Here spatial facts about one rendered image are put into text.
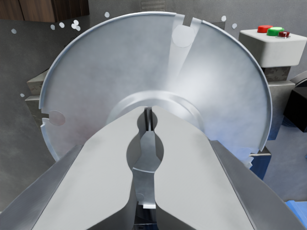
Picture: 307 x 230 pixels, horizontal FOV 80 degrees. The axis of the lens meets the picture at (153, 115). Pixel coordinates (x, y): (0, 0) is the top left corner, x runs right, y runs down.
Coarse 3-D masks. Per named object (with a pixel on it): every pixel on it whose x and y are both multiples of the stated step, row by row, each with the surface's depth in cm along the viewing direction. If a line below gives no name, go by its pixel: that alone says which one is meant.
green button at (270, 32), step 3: (267, 30) 37; (270, 30) 36; (273, 30) 35; (276, 30) 35; (279, 30) 35; (282, 30) 35; (267, 33) 36; (270, 33) 36; (273, 33) 35; (276, 33) 35
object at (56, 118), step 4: (52, 112) 23; (56, 112) 23; (52, 116) 23; (56, 116) 23; (60, 116) 23; (52, 120) 23; (56, 120) 23; (60, 120) 23; (64, 120) 23; (56, 124) 24; (60, 124) 24
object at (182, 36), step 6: (174, 30) 18; (180, 30) 18; (186, 30) 18; (192, 30) 18; (174, 36) 18; (180, 36) 18; (186, 36) 18; (192, 36) 18; (174, 42) 19; (180, 42) 19; (186, 42) 19
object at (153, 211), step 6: (138, 210) 33; (144, 210) 33; (150, 210) 33; (138, 216) 34; (144, 216) 34; (150, 216) 34; (138, 222) 36; (144, 222) 36; (150, 222) 36; (156, 222) 36
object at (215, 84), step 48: (96, 48) 19; (144, 48) 19; (192, 48) 19; (240, 48) 19; (48, 96) 22; (96, 96) 22; (144, 96) 21; (192, 96) 22; (240, 96) 22; (48, 144) 25; (144, 144) 24; (240, 144) 25; (144, 192) 30
